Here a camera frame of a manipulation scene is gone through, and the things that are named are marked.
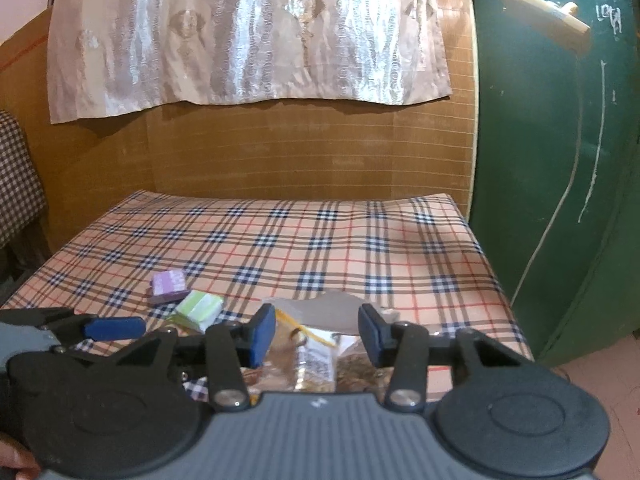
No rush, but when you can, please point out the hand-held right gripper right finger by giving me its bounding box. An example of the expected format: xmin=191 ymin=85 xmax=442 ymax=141
xmin=357 ymin=304 xmax=532 ymax=413

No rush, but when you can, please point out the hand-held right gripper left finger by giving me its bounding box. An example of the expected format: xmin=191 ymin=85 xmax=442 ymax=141
xmin=114 ymin=304 xmax=277 ymax=413

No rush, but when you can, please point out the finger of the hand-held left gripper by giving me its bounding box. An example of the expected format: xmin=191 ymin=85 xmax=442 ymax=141
xmin=0 ymin=308 xmax=147 ymax=356

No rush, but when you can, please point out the white cardboard box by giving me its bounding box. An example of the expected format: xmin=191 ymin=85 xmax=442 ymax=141
xmin=260 ymin=290 xmax=441 ymax=396

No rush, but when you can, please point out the clear bag with yellow strip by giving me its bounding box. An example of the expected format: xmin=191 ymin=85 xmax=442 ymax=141
xmin=272 ymin=310 xmax=341 ymax=393

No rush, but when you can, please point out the person's left hand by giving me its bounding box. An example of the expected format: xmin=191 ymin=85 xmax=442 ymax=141
xmin=0 ymin=434 xmax=42 ymax=480

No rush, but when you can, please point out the light green snack packet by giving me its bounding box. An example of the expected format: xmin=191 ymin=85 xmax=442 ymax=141
xmin=167 ymin=290 xmax=225 ymax=333

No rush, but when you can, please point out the purple snack packet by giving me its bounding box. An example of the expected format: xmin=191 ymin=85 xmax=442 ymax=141
xmin=146 ymin=270 xmax=190 ymax=306

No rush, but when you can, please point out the plaid tablecloth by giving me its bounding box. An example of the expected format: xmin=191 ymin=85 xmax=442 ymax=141
xmin=0 ymin=189 xmax=538 ymax=406

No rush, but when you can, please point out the brown checkered chair cloth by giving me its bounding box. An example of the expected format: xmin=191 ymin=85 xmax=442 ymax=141
xmin=0 ymin=109 xmax=48 ymax=251

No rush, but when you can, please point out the brown cardboard backdrop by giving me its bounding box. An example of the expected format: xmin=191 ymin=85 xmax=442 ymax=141
xmin=0 ymin=0 xmax=481 ymax=261

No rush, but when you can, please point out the green door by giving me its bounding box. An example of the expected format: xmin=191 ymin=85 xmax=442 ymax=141
xmin=465 ymin=0 xmax=640 ymax=368

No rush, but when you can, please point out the shiny patterned hanging cloth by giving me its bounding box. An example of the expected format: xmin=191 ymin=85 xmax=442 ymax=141
xmin=46 ymin=0 xmax=453 ymax=125

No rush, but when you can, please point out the white door latch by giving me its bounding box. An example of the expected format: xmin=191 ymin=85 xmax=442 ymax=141
xmin=500 ymin=0 xmax=591 ymax=38

